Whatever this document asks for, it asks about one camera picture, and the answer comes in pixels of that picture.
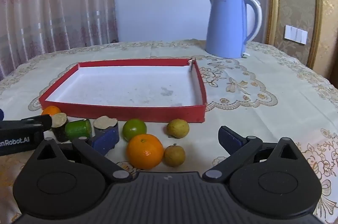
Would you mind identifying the small orange mandarin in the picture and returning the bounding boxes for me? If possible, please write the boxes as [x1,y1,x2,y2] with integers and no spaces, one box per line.
[41,106,61,116]

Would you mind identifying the dark log piece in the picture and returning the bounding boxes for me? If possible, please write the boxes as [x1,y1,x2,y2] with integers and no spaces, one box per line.
[93,115,118,136]
[51,113,68,142]

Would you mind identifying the green cucumber piece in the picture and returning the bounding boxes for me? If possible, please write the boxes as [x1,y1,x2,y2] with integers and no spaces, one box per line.
[65,119,92,141]

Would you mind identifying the green lime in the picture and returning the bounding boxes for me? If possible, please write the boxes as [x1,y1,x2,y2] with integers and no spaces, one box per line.
[122,118,147,142]

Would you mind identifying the large orange mandarin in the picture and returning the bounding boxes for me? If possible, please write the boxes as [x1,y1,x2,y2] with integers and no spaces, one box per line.
[126,134,164,170]

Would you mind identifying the yellow-green round fruit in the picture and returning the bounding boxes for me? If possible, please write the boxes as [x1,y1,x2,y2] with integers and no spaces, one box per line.
[166,119,190,139]

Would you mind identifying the small brown longan fruit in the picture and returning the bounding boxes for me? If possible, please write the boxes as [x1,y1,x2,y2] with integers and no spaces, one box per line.
[164,144,186,167]

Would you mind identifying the cream embroidered tablecloth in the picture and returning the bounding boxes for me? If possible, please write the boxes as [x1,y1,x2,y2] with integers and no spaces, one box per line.
[1,41,337,223]

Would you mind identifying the red shallow box tray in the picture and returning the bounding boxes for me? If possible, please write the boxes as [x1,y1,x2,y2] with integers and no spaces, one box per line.
[39,58,207,123]

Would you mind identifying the light blue electric kettle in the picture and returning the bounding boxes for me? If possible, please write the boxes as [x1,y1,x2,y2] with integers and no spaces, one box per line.
[205,0,262,59]

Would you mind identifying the pink patterned curtain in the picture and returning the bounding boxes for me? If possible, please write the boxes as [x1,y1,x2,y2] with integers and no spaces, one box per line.
[1,0,118,77]

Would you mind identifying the white wall switch panel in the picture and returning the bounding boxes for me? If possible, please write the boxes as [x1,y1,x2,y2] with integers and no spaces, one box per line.
[283,25,308,45]

